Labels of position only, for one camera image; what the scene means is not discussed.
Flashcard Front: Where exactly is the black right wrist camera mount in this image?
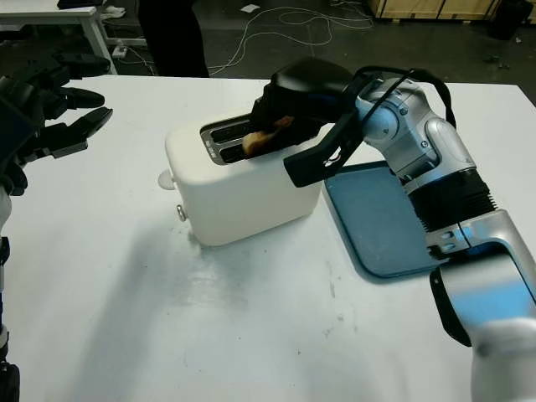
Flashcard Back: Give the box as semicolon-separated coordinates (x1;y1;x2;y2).
283;109;362;188

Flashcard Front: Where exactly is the long white floor cable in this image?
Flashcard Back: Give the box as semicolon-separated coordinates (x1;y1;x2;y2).
209;6;374;76

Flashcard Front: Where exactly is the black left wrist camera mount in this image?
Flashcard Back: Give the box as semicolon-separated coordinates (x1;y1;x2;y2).
0;98;37;197

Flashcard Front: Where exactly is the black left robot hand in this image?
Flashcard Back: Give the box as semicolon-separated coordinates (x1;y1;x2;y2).
0;52;114;159

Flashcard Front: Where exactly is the person in black trousers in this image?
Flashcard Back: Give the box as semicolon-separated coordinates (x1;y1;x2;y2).
137;0;210;79

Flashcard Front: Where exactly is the blue plastic tray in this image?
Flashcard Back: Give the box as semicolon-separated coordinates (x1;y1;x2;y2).
324;162;451;282

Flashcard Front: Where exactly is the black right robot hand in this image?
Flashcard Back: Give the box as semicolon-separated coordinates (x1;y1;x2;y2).
250;56;357;151

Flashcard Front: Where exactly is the browned toast slice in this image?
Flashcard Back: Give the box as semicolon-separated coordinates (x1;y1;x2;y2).
242;116;295;158

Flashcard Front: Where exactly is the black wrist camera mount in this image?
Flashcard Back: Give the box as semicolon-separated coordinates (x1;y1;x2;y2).
283;109;362;188
0;98;37;197

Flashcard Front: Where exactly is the white metal-frame desk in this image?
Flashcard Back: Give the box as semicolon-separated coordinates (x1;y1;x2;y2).
0;0;150;76

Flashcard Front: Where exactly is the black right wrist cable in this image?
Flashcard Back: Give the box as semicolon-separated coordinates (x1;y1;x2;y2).
351;65;457;126

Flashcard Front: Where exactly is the wooden crate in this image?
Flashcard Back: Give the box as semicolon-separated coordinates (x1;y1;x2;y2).
368;0;502;20

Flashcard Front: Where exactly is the black bin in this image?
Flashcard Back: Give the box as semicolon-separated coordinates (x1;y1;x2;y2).
492;0;531;41

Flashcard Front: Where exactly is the white two-slot toaster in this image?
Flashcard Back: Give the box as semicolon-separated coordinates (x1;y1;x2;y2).
157;115;324;248

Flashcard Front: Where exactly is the thin white floor cable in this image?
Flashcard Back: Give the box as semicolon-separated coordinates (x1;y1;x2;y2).
125;45;160;79

